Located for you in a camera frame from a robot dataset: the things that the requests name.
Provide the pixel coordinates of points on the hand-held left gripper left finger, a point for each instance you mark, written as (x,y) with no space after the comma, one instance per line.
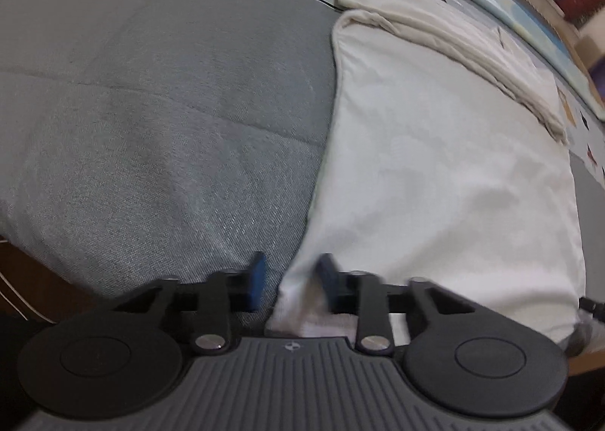
(257,279)

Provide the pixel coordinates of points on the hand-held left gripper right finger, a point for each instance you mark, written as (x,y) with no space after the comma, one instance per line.
(328,282)

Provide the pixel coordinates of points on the wooden bed frame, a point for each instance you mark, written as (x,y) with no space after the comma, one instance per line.
(33,279)

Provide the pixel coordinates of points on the white long-sleeved shirt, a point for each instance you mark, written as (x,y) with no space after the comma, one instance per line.
(435,185)

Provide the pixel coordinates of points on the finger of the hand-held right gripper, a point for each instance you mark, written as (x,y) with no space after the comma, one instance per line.
(593,306)

